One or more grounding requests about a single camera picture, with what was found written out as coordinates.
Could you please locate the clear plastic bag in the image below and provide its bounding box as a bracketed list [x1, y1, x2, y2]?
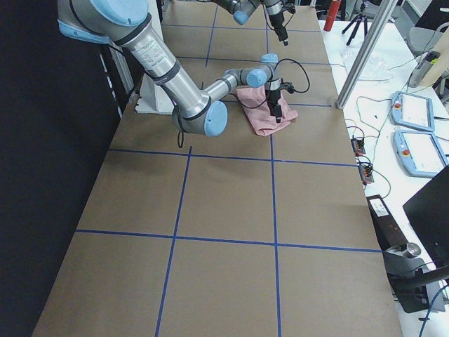
[341, 48, 393, 81]

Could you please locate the blue teach pendant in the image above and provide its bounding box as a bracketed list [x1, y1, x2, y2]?
[393, 130, 448, 178]
[391, 91, 435, 132]

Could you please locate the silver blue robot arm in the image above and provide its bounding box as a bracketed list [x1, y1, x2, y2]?
[58, 0, 285, 137]
[212, 0, 296, 46]

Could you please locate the lower blue teach pendant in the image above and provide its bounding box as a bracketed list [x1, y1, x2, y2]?
[393, 130, 448, 178]

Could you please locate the black rectangular box device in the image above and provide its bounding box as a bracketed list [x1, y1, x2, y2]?
[366, 194, 408, 258]

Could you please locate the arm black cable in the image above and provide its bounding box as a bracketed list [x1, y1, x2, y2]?
[227, 58, 311, 110]

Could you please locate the black monitor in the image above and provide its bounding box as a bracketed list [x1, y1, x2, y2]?
[403, 168, 448, 267]

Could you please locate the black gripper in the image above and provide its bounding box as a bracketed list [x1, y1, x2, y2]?
[264, 79, 295, 123]
[268, 3, 296, 46]

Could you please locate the red black relay board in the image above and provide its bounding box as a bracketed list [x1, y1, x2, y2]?
[351, 138, 366, 157]

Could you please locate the black camera tripod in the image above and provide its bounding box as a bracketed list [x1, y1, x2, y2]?
[342, 1, 368, 46]

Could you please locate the upper blue teach pendant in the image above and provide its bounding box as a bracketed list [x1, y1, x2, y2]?
[391, 91, 435, 132]

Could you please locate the red cylinder bottle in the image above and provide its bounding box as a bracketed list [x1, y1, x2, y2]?
[323, 0, 341, 32]

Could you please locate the pink Snoopy t-shirt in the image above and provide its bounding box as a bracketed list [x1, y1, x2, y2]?
[236, 86, 298, 137]

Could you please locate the aluminium frame post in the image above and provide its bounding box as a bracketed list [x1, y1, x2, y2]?
[335, 0, 397, 110]

